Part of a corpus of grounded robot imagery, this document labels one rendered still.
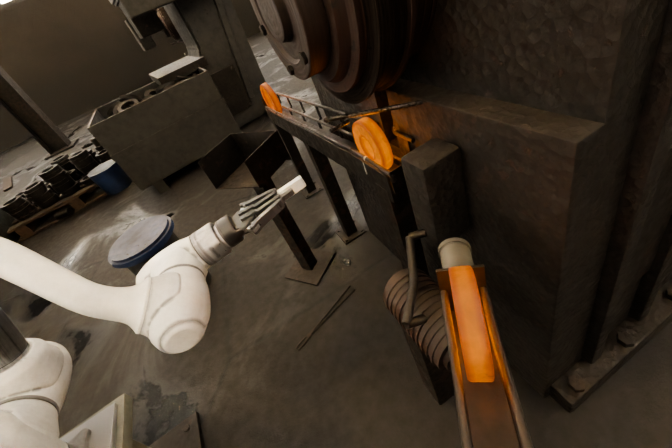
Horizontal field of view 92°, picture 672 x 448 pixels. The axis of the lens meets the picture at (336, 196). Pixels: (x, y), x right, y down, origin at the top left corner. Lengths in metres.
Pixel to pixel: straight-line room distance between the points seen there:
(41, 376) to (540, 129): 1.27
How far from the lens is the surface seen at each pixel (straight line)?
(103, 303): 0.72
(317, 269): 1.63
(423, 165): 0.65
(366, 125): 0.83
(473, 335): 0.46
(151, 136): 3.15
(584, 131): 0.56
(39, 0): 10.95
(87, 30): 10.81
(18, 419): 1.17
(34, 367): 1.23
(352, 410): 1.28
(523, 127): 0.58
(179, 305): 0.67
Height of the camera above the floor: 1.17
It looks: 35 degrees down
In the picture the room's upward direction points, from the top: 23 degrees counter-clockwise
